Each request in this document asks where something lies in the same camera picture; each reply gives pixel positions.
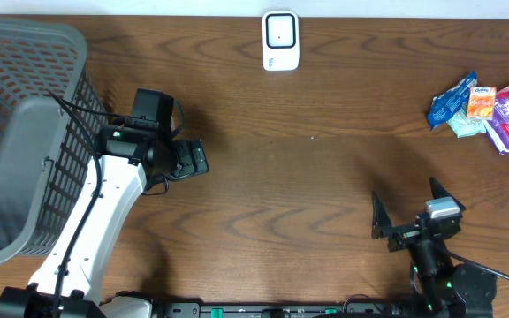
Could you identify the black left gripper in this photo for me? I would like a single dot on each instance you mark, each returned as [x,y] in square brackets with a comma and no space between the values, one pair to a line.
[191,157]

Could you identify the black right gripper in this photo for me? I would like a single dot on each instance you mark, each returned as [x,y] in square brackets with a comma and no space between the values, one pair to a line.
[405,235]

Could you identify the teal wipes packet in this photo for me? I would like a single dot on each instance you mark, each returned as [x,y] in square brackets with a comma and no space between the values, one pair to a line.
[463,126]

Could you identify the blue cookie packet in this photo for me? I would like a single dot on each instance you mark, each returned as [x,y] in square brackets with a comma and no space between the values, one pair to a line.
[445,106]

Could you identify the orange tissue pack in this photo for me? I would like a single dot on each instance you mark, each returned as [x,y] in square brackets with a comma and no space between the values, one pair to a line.
[481,103]

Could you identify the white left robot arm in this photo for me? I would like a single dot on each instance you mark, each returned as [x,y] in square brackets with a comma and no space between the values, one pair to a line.
[127,162]

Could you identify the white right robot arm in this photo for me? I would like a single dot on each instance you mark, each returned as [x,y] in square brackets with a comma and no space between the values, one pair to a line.
[448,290]

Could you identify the white barcode scanner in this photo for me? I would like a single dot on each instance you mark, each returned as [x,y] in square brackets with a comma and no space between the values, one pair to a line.
[280,41]

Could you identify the grey plastic basket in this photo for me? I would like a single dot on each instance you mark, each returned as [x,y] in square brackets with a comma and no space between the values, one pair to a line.
[48,110]

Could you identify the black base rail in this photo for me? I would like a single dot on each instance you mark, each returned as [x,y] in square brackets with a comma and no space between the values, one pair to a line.
[196,310]

